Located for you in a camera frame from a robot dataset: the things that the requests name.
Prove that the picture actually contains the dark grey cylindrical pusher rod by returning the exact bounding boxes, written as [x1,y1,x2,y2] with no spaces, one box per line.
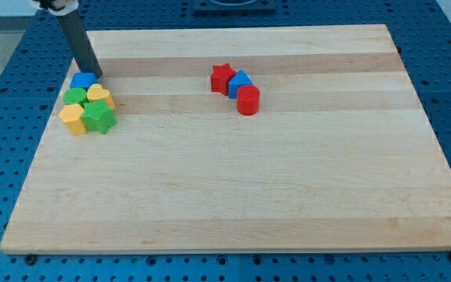
[56,10,103,78]

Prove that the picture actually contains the white rod holder end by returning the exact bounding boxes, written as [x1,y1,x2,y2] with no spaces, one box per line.
[28,0,79,16]

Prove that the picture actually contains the blue cube block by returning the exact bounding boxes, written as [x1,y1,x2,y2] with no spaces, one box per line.
[70,72,98,90]

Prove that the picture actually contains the green cylinder block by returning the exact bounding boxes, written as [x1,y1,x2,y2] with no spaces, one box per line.
[63,88,88,107]

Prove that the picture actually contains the yellow heart block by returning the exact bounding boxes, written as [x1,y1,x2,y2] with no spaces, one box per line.
[87,84,116,110]

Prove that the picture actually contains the yellow pentagon block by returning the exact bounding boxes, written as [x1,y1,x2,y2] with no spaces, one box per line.
[59,103,88,136]

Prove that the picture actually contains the green star block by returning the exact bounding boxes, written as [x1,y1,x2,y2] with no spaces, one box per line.
[81,100,117,134]

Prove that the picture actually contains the red star block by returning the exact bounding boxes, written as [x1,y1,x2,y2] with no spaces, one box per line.
[210,63,236,96]

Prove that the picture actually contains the blue triangle block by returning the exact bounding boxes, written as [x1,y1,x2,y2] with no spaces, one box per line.
[228,70,253,99]

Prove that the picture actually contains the red cylinder block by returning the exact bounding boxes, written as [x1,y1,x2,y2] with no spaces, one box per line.
[236,85,260,116]

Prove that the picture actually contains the wooden board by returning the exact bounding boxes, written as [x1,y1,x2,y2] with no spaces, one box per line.
[0,24,451,255]

